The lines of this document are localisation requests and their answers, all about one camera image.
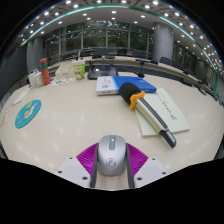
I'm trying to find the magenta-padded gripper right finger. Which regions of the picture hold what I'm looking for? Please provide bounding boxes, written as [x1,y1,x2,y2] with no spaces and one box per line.
[125,143,168,189]

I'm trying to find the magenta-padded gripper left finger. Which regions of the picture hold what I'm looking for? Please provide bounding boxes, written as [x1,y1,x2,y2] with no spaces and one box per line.
[54,142,100,189]

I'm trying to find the silver grey computer mouse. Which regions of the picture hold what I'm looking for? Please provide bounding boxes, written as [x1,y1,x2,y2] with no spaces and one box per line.
[96,134,128,177]

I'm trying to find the round teal printed mouse pad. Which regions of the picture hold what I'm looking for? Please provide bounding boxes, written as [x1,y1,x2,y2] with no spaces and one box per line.
[14,99,43,130]

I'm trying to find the pale green paper booklet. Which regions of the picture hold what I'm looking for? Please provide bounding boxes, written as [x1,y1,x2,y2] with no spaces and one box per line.
[134,87,191,138]

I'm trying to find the red and white booklet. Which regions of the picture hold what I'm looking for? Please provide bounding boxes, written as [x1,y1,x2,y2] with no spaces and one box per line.
[0,103,14,128]

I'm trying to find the colourful printed sheet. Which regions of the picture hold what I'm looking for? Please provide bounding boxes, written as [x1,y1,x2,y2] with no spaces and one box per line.
[49,78,73,87]

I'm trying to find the white paper leaflet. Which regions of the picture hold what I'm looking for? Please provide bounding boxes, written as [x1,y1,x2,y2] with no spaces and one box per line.
[13,88,31,105]

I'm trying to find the blue and white book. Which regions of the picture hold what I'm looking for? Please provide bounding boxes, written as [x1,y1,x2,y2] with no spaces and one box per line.
[95,75,158,97]

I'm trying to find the white lidded mug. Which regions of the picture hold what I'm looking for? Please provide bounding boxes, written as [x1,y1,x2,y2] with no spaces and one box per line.
[34,72,44,87]

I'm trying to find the plain white cup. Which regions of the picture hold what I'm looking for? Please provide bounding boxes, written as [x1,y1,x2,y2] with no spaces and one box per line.
[28,73,37,89]

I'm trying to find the white cardboard box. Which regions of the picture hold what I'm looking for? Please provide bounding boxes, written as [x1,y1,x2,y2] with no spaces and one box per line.
[54,63,76,80]

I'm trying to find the dark desk microphone console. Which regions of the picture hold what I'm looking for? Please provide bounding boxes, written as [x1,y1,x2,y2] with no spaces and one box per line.
[87,65,119,80]

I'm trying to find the red bottle with green band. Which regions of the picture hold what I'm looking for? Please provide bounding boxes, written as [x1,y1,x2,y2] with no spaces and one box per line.
[39,57,52,87]

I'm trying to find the long curved conference desk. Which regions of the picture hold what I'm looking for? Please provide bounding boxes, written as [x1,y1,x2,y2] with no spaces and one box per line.
[48,54,218,98]

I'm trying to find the dark office chairs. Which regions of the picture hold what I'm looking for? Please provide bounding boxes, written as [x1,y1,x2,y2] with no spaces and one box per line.
[91,48,209,94]

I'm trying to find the ceiling spot lights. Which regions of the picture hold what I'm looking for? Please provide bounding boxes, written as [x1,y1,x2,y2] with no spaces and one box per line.
[4,0,223,68]

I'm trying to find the black microphone with orange ring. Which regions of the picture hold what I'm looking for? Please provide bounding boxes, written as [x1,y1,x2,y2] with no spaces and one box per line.
[118,81,178,149]

